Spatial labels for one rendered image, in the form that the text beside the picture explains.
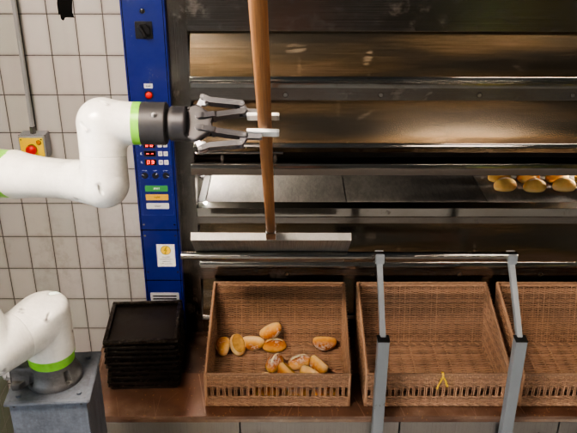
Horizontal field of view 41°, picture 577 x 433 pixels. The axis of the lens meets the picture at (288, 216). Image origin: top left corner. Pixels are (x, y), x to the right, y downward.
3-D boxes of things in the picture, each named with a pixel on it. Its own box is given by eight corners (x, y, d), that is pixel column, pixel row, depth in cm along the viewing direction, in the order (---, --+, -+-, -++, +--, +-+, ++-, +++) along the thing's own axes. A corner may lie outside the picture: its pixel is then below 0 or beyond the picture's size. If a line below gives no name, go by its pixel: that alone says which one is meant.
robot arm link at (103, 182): (-7, 150, 178) (33, 149, 187) (-5, 199, 180) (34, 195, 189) (100, 158, 158) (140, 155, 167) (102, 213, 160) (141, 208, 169)
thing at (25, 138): (27, 154, 298) (22, 130, 294) (52, 154, 298) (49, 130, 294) (21, 161, 292) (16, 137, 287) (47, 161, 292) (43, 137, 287)
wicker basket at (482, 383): (351, 334, 334) (354, 279, 322) (480, 334, 334) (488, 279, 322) (361, 408, 290) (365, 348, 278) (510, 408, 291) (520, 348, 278)
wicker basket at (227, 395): (214, 334, 334) (211, 279, 321) (343, 334, 334) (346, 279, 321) (203, 408, 290) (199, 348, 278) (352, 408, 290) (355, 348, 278)
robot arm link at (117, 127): (69, 96, 158) (81, 96, 169) (70, 157, 160) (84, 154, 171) (136, 97, 158) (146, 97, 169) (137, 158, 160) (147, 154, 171)
